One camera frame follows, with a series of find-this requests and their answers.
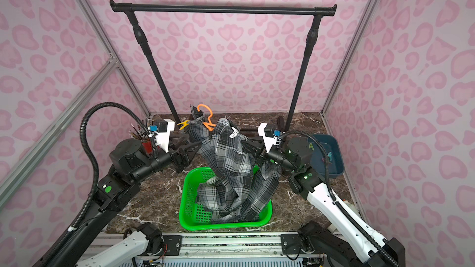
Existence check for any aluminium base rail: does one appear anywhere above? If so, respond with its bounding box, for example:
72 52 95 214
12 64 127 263
88 231 394 267

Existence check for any green plastic basket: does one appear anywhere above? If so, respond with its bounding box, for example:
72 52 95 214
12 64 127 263
179 167 273 231

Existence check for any orange plastic hanger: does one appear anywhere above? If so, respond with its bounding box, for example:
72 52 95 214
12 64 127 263
197 104 216 132

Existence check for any black clothes rack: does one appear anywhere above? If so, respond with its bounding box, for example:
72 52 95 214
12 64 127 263
109 0 338 131

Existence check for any yellow clothespin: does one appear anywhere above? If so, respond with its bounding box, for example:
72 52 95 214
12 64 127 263
177 119 190 131

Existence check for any teal plastic tray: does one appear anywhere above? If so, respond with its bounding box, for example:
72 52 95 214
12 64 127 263
308 134 345 179

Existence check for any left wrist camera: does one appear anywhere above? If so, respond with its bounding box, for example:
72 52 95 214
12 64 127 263
148 119 176 153

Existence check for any white clothespin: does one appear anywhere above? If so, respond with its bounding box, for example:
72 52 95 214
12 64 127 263
229 127 240 138

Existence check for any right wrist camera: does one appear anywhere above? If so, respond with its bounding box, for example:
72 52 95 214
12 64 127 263
257 123 283 153

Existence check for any black white plaid shirt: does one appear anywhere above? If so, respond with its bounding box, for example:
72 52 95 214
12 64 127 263
184 106 281 224

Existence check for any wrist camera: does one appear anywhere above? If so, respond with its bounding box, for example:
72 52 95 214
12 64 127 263
257 123 283 153
148 119 176 153

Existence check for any red pen holder cup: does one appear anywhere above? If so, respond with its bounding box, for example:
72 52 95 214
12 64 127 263
129 120 157 155

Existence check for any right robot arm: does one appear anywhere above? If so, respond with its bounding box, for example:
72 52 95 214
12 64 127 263
241 131 406 267

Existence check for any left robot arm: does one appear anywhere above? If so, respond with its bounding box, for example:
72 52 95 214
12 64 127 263
35 102 201 267

